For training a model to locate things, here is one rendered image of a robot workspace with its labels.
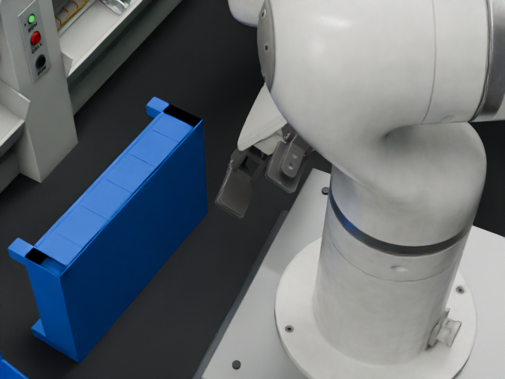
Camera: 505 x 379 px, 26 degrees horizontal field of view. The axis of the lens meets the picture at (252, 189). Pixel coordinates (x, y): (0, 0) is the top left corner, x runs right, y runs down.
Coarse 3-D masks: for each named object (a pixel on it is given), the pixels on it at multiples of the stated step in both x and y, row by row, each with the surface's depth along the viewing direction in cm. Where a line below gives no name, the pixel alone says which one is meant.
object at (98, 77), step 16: (160, 0) 182; (176, 0) 187; (144, 16) 179; (160, 16) 184; (128, 32) 177; (144, 32) 182; (112, 48) 174; (128, 48) 179; (96, 64) 172; (112, 64) 176; (80, 80) 170; (96, 80) 174; (80, 96) 171; (0, 160) 160; (16, 160) 162; (0, 176) 160; (16, 176) 164; (0, 192) 162
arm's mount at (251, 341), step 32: (320, 192) 112; (288, 224) 109; (320, 224) 110; (288, 256) 107; (480, 256) 108; (256, 288) 105; (480, 288) 106; (256, 320) 102; (480, 320) 103; (224, 352) 100; (256, 352) 100; (480, 352) 101
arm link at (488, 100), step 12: (492, 0) 69; (504, 0) 69; (492, 12) 69; (504, 12) 69; (492, 24) 69; (504, 24) 69; (492, 36) 69; (504, 36) 69; (492, 48) 69; (504, 48) 69; (492, 60) 69; (504, 60) 69; (492, 72) 70; (504, 72) 70; (492, 84) 70; (504, 84) 70; (492, 96) 71; (504, 96) 71; (480, 108) 72; (492, 108) 72; (504, 108) 72; (480, 120) 74; (492, 120) 75
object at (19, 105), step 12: (0, 84) 149; (0, 96) 151; (12, 96) 149; (0, 108) 152; (12, 108) 152; (24, 108) 150; (0, 120) 151; (12, 120) 152; (24, 120) 152; (0, 132) 150; (12, 132) 151; (0, 144) 149; (12, 144) 155; (0, 156) 153
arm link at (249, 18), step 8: (232, 0) 116; (240, 0) 115; (248, 0) 115; (256, 0) 114; (264, 0) 114; (232, 8) 117; (240, 8) 116; (248, 8) 115; (256, 8) 115; (240, 16) 117; (248, 16) 116; (256, 16) 116; (248, 24) 118; (256, 24) 117
